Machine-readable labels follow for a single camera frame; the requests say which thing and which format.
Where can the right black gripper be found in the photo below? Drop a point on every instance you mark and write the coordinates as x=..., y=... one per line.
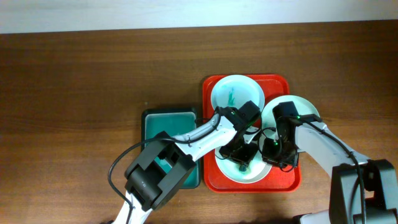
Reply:
x=268, y=156

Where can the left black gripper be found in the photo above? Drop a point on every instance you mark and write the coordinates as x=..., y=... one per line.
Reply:
x=237, y=154

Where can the green yellow sponge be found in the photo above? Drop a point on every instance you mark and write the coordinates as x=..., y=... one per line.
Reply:
x=243, y=169

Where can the white plate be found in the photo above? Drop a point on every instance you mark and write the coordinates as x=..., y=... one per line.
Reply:
x=236, y=90
x=306, y=105
x=258, y=168

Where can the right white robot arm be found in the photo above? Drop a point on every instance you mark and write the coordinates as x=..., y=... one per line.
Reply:
x=362, y=190

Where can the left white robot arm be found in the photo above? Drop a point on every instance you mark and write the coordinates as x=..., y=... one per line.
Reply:
x=148, y=187

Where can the red plastic tray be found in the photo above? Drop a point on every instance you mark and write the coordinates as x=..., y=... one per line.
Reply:
x=275, y=181

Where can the dark green water tray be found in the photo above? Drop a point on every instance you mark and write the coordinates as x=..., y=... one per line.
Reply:
x=174, y=122

